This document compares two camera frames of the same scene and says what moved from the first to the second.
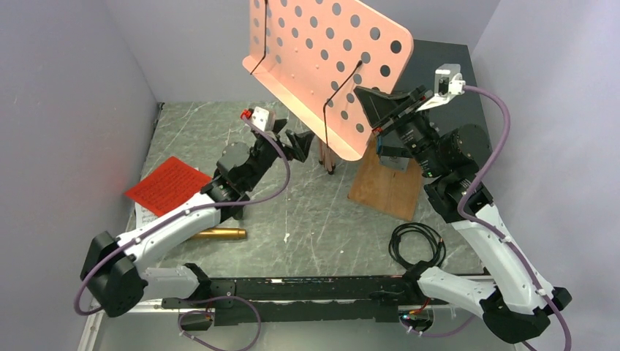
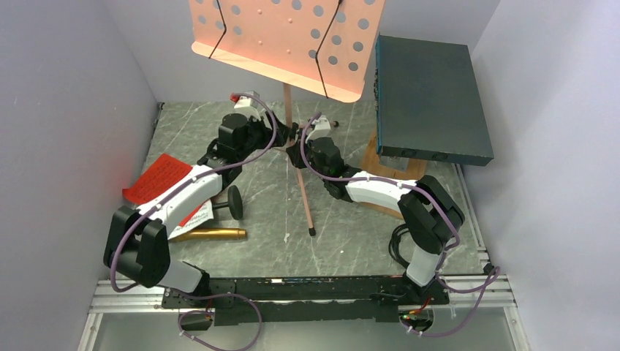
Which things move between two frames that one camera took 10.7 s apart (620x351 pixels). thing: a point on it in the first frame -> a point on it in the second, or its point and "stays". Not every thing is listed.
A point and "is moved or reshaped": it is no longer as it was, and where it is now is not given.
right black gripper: x=382 y=107 -> x=295 y=153
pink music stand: x=309 y=56 is moved or reshaped
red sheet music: x=166 y=186 stays
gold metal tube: x=216 y=233 stays
